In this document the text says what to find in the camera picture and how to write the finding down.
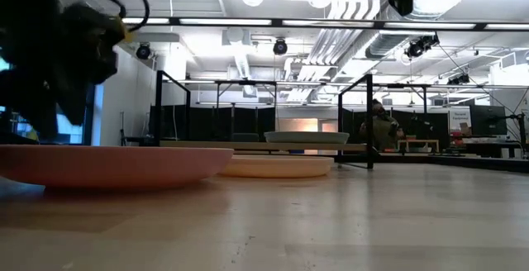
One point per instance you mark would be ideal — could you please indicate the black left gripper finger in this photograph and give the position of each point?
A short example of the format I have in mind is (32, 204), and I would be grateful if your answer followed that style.
(73, 99)
(33, 101)

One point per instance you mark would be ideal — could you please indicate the pink plate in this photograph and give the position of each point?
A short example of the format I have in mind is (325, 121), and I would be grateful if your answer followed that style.
(107, 165)

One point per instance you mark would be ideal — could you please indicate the long overhead light bar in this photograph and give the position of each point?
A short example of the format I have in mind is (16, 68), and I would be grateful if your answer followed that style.
(330, 24)

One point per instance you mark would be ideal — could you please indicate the black ceiling spotlight cluster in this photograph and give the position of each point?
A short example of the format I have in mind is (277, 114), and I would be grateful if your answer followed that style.
(420, 46)

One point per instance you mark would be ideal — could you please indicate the person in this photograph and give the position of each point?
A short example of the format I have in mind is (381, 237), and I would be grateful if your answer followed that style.
(384, 130)

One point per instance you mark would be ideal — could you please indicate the small wooden table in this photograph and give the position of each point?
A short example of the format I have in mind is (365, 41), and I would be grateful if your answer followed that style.
(418, 144)

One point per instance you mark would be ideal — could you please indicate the black computer monitor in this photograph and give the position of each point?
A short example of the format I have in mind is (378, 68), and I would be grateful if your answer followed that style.
(488, 120)

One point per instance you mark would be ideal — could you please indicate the grey white plate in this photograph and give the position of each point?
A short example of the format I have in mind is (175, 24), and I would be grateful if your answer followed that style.
(306, 137)

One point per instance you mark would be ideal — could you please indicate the cream orange plate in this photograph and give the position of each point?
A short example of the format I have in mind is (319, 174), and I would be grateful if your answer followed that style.
(281, 167)

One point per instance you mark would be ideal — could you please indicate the white wall sign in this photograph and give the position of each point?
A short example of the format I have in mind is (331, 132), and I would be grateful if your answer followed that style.
(459, 117)

